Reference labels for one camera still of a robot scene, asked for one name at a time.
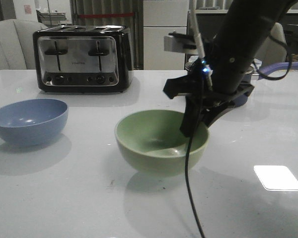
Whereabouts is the blue bowl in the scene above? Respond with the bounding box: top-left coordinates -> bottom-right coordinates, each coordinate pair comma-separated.
0,99 -> 69,147

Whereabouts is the dark blue saucepan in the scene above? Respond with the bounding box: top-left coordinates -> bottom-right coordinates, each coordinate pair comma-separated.
185,61 -> 298,108

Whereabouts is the white cabinet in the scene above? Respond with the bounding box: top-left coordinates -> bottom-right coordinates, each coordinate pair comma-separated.
143,0 -> 189,70

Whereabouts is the dark counter unit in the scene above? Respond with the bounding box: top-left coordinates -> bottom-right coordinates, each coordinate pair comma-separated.
197,9 -> 298,61

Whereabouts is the beige chair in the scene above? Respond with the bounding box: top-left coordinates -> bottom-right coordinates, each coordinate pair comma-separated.
255,23 -> 287,67
0,19 -> 47,70

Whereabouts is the beige chair left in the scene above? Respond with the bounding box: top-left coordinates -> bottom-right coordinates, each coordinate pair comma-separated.
0,19 -> 47,70

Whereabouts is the beige chair right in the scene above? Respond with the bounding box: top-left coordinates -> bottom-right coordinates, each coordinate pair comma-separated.
255,23 -> 287,67

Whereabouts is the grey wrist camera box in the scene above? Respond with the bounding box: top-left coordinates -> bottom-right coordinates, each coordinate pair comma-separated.
163,31 -> 198,55

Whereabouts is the black cable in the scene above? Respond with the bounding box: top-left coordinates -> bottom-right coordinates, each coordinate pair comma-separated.
184,33 -> 293,238

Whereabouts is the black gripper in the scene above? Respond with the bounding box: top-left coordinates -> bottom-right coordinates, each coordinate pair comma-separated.
163,59 -> 254,137

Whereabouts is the green bowl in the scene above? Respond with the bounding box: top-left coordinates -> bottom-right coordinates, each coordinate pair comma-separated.
114,109 -> 210,178

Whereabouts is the black and chrome toaster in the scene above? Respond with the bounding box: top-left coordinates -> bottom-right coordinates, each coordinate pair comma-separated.
33,25 -> 134,93

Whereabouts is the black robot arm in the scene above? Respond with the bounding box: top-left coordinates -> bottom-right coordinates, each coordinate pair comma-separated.
163,0 -> 294,137

